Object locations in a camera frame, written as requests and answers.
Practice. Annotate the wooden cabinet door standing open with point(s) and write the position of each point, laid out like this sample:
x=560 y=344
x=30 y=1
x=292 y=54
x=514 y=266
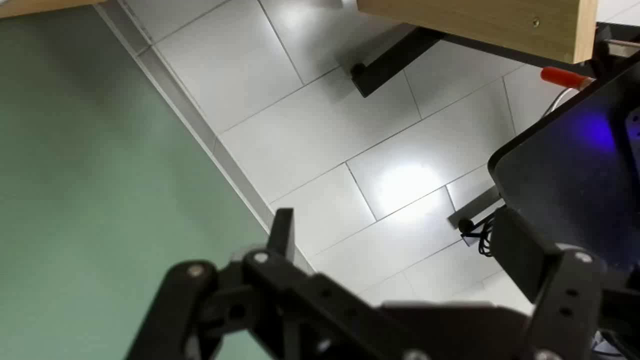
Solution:
x=481 y=23

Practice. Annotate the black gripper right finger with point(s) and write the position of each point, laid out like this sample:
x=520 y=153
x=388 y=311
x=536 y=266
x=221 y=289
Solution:
x=567 y=301

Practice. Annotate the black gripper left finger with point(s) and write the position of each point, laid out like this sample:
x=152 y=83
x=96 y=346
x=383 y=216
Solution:
x=287 y=281

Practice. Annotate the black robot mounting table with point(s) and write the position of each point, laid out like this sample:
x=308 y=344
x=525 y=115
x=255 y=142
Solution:
x=573 y=161

